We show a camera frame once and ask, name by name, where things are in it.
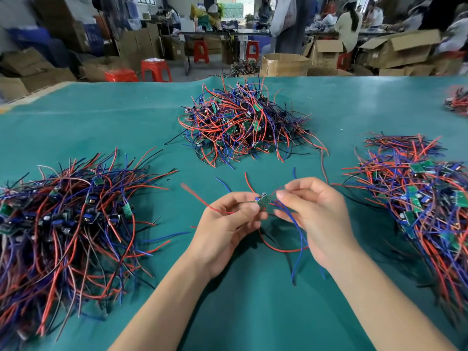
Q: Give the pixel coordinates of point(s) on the person's left thumb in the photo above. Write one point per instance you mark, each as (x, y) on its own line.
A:
(241, 199)

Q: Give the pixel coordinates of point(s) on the large open cardboard box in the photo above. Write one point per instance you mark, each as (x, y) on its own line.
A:
(402, 51)

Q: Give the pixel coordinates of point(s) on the person's right thumb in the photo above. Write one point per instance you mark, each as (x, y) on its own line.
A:
(299, 191)

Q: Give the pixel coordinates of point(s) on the flat cardboard box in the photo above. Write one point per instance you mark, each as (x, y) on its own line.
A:
(406, 70)

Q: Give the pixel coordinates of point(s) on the grey work table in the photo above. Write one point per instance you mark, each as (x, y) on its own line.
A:
(219, 34)

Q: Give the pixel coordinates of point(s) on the person's right hand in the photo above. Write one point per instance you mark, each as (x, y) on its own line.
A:
(325, 222)

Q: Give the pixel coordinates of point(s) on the heap of brown cardboard boxes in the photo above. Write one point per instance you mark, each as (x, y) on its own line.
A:
(36, 74)

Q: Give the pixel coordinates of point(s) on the blue plastic crate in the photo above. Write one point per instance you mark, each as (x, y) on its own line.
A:
(29, 39)

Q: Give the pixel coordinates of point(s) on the red plastic stool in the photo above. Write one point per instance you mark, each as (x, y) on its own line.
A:
(121, 75)
(156, 69)
(201, 51)
(344, 60)
(252, 50)

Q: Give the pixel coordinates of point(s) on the person's right forearm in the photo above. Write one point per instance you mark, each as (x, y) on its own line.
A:
(380, 307)

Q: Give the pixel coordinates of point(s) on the person's left hand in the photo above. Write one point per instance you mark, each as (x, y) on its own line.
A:
(215, 237)

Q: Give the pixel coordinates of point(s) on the teal table mat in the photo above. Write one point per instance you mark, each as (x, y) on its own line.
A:
(109, 120)

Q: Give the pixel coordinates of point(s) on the white plastic bag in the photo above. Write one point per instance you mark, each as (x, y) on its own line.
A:
(283, 16)

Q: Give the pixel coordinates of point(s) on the person's left forearm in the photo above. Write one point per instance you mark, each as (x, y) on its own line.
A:
(164, 310)

